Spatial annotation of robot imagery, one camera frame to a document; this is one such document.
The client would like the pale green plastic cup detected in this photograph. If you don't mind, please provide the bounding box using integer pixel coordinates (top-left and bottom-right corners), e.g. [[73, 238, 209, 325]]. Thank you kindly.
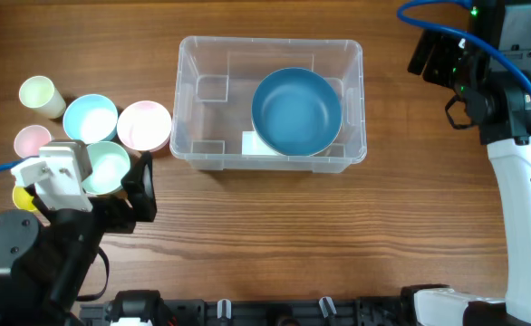
[[18, 76, 66, 120]]

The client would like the pink plastic cup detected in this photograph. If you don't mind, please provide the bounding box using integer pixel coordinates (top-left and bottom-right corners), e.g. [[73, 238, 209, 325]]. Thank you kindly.
[[14, 125, 53, 158]]

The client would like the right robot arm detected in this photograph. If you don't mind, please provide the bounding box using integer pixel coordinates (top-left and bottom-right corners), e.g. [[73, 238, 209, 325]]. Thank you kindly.
[[401, 0, 531, 325]]

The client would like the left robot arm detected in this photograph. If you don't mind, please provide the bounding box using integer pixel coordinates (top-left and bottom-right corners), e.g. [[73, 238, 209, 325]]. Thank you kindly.
[[0, 152, 157, 325]]

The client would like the light blue plastic bowl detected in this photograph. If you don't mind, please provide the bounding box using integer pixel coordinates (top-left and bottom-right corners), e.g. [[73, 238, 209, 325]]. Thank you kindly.
[[63, 94, 119, 144]]

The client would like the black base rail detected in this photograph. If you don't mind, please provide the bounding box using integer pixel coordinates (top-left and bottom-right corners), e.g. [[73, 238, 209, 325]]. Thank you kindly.
[[78, 296, 411, 326]]

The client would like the yellow plastic cup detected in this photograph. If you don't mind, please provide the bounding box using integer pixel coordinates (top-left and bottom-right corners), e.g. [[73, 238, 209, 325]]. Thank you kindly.
[[12, 186, 37, 212]]

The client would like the clear plastic storage container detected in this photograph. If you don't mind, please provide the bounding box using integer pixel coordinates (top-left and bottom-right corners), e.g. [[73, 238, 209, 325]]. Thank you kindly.
[[169, 36, 368, 173]]

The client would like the pink plastic bowl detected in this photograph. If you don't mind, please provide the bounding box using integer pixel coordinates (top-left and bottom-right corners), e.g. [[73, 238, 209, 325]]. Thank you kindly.
[[117, 101, 172, 151]]

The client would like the mint green plastic bowl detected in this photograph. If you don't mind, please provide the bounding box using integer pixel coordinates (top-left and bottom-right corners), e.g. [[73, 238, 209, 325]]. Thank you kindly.
[[82, 141, 130, 196]]

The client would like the right blue cable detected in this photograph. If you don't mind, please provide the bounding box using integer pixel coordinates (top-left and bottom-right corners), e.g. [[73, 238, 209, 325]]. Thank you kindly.
[[396, 0, 531, 191]]

